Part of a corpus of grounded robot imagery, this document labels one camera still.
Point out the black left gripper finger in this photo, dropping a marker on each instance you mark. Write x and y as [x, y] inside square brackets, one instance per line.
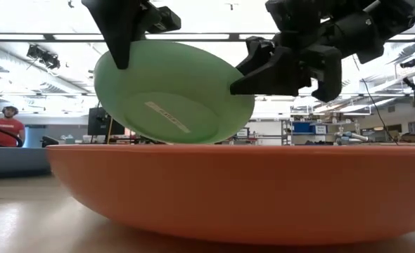
[116, 28]

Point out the small white sign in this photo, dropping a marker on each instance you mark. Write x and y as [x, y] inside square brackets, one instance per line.
[242, 133]

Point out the large orange plastic plate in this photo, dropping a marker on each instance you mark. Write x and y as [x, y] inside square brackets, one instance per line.
[246, 193]

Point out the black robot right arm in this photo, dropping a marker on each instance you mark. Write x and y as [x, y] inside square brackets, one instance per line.
[387, 21]

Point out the small black object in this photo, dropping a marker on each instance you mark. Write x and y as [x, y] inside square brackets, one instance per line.
[50, 142]

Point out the metal shelf rack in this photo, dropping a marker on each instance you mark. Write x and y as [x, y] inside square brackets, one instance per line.
[286, 131]

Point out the large green plastic plate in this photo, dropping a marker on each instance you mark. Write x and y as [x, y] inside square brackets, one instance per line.
[172, 105]

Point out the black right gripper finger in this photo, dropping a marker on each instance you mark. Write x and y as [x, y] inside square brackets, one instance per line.
[274, 77]
[258, 52]

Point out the black computer monitor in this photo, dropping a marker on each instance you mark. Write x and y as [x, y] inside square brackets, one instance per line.
[102, 123]

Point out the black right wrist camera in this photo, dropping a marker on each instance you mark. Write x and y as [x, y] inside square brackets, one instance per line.
[292, 14]

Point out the dark horizontal overhead beam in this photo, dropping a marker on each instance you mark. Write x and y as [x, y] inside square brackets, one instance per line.
[200, 36]

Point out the person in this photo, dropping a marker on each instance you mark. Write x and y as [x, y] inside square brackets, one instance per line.
[8, 131]

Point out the blue storage bin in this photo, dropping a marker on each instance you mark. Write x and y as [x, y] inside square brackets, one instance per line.
[301, 127]

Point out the silver background robot arm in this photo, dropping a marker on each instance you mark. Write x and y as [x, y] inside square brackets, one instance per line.
[351, 137]

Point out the black ceiling device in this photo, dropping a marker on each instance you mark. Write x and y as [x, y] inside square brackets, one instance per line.
[44, 56]
[408, 63]

